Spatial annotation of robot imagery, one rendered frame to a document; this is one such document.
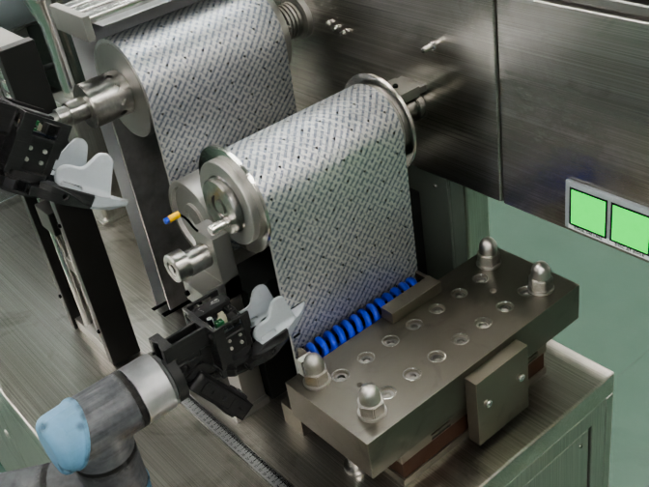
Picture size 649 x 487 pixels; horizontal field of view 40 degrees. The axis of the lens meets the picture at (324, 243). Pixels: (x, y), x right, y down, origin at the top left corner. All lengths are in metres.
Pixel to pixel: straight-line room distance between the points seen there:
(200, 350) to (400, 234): 0.34
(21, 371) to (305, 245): 0.61
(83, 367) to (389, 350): 0.55
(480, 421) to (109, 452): 0.47
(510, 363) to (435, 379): 0.11
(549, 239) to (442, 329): 2.00
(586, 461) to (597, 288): 1.60
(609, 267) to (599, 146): 1.98
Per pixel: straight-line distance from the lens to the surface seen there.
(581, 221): 1.15
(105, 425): 1.04
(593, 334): 2.78
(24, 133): 0.90
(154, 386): 1.05
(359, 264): 1.21
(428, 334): 1.20
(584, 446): 1.37
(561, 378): 1.32
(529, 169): 1.18
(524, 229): 3.24
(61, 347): 1.56
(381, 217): 1.21
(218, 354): 1.07
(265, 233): 1.08
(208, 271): 1.19
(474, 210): 1.59
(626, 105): 1.05
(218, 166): 1.08
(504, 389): 1.19
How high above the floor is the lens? 1.80
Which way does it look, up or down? 33 degrees down
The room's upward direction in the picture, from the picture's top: 10 degrees counter-clockwise
